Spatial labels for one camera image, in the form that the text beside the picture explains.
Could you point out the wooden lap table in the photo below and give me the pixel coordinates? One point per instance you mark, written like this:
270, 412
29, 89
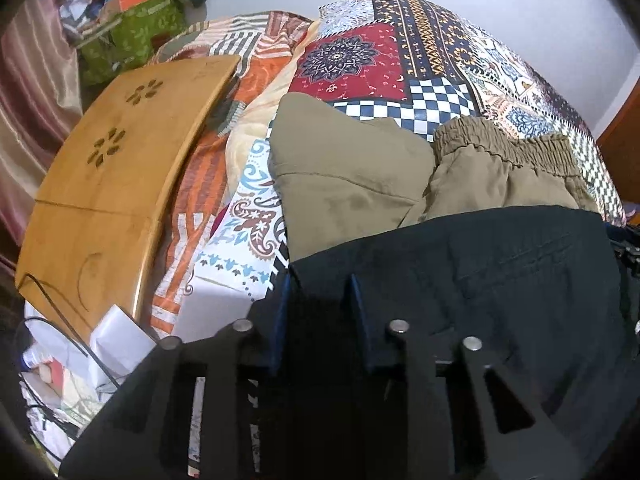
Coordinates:
100, 185

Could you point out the orange striped cloth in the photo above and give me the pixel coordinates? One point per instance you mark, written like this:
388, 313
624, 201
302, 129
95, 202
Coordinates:
200, 170

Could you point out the khaki pants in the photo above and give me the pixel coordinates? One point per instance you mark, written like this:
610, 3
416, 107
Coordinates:
350, 175

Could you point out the black pants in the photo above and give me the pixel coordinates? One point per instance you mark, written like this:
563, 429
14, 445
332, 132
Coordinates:
500, 270

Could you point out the white crumpled cloth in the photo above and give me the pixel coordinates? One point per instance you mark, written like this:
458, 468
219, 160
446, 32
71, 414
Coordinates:
122, 340

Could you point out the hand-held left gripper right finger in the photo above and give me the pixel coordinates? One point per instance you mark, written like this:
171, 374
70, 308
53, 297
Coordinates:
359, 320

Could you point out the patchwork printed bed sheet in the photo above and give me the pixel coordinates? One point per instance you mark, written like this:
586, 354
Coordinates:
400, 60

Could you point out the small plastic bottle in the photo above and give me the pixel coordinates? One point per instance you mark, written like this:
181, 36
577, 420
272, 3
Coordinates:
35, 356

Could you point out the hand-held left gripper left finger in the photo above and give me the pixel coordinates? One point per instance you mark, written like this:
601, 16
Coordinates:
281, 320

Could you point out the pink striped curtain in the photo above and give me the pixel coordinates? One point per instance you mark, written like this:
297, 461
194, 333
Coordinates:
35, 85

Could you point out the wooden headboard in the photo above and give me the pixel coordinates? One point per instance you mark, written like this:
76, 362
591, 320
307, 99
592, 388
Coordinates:
622, 135

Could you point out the green patterned bag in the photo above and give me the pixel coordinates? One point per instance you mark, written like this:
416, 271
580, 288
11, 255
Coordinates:
135, 35

